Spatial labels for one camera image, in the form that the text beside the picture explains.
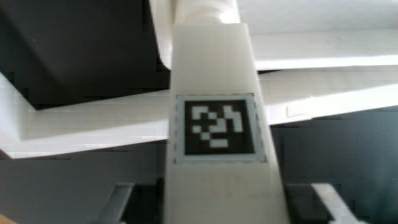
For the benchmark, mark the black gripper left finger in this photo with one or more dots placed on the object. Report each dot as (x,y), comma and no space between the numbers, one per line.
(134,206)

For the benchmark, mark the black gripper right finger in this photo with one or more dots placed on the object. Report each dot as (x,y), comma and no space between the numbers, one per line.
(317,206)

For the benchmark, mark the white desk leg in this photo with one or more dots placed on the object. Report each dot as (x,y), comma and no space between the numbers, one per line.
(223,178)

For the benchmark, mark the white desk tabletop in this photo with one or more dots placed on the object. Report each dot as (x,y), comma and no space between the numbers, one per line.
(310,33)

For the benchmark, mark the white L-shaped obstacle fixture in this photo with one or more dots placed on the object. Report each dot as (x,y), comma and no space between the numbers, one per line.
(306,93)

